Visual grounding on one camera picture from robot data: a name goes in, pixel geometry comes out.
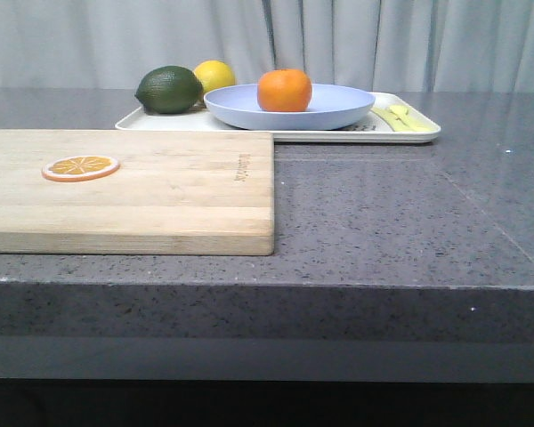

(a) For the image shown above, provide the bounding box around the light blue plate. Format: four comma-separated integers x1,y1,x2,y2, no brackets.
204,84,376,131

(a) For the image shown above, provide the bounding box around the whole orange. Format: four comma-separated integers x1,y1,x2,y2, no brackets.
256,68,312,112

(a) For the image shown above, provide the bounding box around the white rectangular tray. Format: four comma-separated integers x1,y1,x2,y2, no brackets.
115,92,441,144

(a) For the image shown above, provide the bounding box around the wooden cutting board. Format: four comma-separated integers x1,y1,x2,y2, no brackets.
0,129,274,255

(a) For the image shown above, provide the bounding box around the yellow lemon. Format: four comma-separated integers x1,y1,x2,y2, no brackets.
193,60,236,94

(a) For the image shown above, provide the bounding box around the green lime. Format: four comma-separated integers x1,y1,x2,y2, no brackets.
135,65,203,114

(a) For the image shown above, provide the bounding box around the orange slice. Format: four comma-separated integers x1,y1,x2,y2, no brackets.
41,155,120,182

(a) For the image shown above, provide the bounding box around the grey curtain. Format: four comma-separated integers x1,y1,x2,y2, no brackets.
0,1,534,93

